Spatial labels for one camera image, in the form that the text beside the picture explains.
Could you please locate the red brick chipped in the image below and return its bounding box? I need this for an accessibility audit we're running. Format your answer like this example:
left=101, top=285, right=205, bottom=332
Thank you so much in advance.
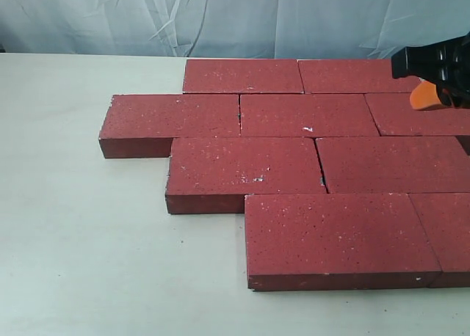
left=165, top=137, right=326, bottom=215

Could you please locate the red brick third row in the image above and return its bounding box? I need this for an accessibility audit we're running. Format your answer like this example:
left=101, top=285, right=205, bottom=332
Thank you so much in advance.
left=316, top=136, right=469, bottom=194

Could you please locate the white backdrop cloth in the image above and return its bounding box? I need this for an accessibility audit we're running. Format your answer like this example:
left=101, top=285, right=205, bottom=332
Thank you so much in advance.
left=1, top=0, right=469, bottom=59

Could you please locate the red brick back row right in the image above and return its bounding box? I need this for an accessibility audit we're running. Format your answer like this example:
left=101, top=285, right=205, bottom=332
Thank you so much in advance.
left=298, top=59, right=420, bottom=94

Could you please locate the red brick second row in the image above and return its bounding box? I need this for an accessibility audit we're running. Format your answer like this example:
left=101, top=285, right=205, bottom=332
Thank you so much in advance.
left=240, top=94, right=379, bottom=138
left=365, top=93, right=469, bottom=152

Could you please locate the red brick back row left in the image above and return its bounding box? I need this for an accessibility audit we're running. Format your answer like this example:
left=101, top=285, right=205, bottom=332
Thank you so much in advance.
left=183, top=59, right=304, bottom=94

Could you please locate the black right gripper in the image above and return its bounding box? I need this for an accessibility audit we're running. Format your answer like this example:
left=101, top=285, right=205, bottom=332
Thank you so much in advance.
left=391, top=34, right=469, bottom=111

